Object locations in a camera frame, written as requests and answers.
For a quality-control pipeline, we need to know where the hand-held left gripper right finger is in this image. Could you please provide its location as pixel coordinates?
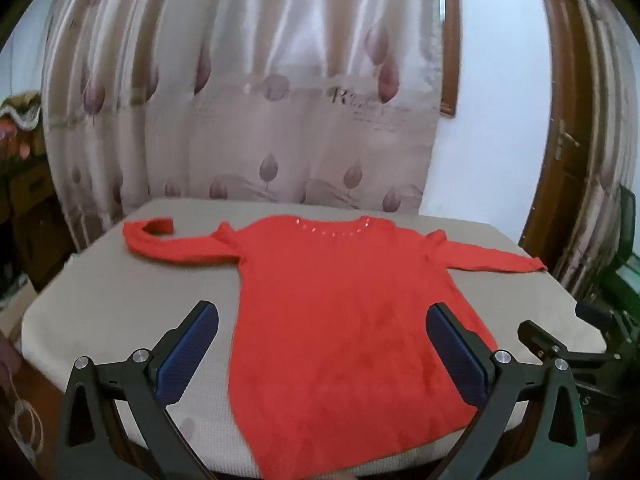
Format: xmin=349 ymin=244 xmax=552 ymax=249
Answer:
xmin=425 ymin=302 xmax=588 ymax=480

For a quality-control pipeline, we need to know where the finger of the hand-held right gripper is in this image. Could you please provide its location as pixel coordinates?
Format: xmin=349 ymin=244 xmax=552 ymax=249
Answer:
xmin=575 ymin=301 xmax=618 ymax=342
xmin=517 ymin=320 xmax=621 ymax=367

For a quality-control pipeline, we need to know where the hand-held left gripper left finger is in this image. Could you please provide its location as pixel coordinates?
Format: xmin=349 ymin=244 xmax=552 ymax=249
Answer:
xmin=56 ymin=301 xmax=221 ymax=480

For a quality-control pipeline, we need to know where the red knitted sweater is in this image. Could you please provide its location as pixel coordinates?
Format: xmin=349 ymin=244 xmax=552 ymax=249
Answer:
xmin=122 ymin=214 xmax=548 ymax=480

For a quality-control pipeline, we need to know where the dark green object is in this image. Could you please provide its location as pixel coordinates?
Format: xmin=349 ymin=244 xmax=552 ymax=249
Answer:
xmin=595 ymin=184 xmax=640 ymax=323

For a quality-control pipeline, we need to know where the white textured table cover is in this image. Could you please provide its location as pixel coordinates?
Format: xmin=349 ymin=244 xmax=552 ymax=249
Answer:
xmin=20 ymin=197 xmax=608 ymax=478

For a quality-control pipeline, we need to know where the dark wooden cabinet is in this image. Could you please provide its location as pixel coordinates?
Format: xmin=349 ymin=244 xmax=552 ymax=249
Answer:
xmin=0 ymin=157 xmax=76 ymax=293

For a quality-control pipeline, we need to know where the brown wooden door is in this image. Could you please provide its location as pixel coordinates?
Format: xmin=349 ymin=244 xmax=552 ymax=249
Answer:
xmin=520 ymin=0 xmax=608 ymax=273

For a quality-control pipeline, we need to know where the beige curtain with leaf print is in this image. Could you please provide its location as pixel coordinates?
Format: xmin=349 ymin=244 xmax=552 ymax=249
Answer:
xmin=40 ymin=0 xmax=446 ymax=253

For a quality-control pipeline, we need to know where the colourful patterned cloth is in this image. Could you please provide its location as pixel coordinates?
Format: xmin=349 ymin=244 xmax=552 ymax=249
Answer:
xmin=0 ymin=90 xmax=47 ymax=162

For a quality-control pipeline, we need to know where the white cord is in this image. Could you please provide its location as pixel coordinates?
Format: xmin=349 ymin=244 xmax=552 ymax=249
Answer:
xmin=9 ymin=399 xmax=45 ymax=467

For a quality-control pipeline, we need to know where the brass door handle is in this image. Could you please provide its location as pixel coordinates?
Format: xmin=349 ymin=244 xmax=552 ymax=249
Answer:
xmin=556 ymin=120 xmax=582 ymax=162

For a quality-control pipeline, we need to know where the brown wooden window frame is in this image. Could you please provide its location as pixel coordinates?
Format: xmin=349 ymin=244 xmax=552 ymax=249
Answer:
xmin=439 ymin=0 xmax=462 ymax=119

